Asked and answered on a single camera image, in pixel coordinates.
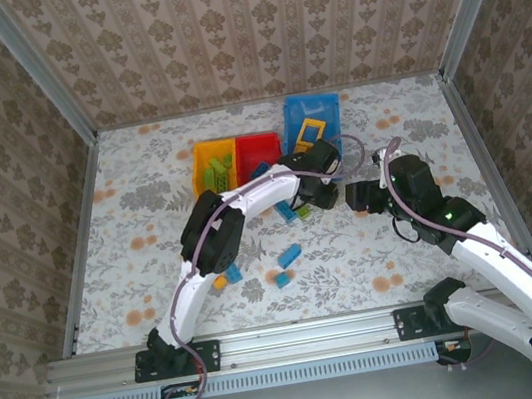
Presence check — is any yellow lego window frame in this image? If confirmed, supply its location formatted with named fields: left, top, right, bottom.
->
left=289, top=114, right=333, bottom=153

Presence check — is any blue plastic bin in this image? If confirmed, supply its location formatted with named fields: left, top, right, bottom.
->
left=278, top=88, right=354, bottom=190

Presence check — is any red plastic bin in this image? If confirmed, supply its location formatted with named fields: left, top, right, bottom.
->
left=230, top=128, right=289, bottom=185

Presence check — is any long blue lego brick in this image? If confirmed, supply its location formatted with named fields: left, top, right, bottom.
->
left=247, top=159, right=274, bottom=179
left=274, top=199, right=301, bottom=226

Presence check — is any long green lego brick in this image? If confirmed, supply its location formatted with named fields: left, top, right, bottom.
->
left=213, top=172, right=238, bottom=192

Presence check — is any small blue lego brick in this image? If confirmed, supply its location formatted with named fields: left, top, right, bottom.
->
left=272, top=270, right=294, bottom=290

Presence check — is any yellow plastic bin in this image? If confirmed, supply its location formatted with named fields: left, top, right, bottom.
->
left=184, top=135, right=245, bottom=200

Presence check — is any floral table cover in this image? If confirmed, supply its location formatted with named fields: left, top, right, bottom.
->
left=40, top=62, right=532, bottom=357

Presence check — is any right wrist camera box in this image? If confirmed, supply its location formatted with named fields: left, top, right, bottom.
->
left=370, top=147, right=397, bottom=191

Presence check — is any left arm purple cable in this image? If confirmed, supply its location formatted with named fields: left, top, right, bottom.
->
left=126, top=131, right=402, bottom=399

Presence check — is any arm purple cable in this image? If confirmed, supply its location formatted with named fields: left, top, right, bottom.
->
left=370, top=115, right=532, bottom=399
left=126, top=131, right=402, bottom=399

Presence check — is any aluminium side rail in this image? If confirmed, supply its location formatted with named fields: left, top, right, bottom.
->
left=27, top=129, right=134, bottom=359
left=434, top=61, right=532, bottom=294

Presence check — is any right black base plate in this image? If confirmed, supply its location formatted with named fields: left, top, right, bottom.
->
left=392, top=295, right=490, bottom=343

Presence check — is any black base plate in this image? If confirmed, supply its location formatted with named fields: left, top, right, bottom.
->
left=131, top=337, right=224, bottom=385
left=392, top=295, right=490, bottom=343

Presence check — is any aluminium cross rail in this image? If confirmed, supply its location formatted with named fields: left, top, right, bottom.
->
left=42, top=282, right=532, bottom=397

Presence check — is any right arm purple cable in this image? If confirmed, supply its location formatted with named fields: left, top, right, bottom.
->
left=370, top=115, right=532, bottom=399

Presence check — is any grey slotted cable duct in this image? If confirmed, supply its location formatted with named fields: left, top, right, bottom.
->
left=66, top=339, right=444, bottom=399

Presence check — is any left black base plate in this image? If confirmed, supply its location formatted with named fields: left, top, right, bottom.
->
left=131, top=337, right=224, bottom=385

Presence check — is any black cable pass-through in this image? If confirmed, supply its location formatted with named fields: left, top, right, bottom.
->
left=159, top=379, right=203, bottom=399

